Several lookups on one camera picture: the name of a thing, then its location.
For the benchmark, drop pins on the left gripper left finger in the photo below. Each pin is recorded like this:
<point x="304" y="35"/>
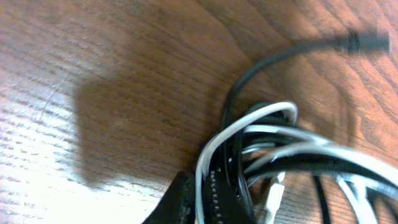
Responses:
<point x="177" y="206"/>

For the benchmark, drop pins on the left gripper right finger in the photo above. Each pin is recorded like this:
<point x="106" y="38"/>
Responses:
<point x="220" y="204"/>

